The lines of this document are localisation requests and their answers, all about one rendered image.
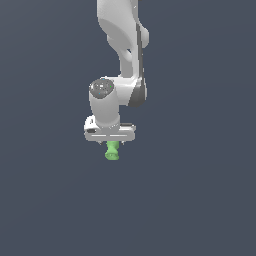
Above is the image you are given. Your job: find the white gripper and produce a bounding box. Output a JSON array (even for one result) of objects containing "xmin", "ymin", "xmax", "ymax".
[{"xmin": 83, "ymin": 114, "xmax": 137, "ymax": 146}]

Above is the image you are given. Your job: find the small green object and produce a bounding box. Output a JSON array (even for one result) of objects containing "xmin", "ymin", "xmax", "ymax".
[{"xmin": 104, "ymin": 140, "xmax": 121, "ymax": 162}]

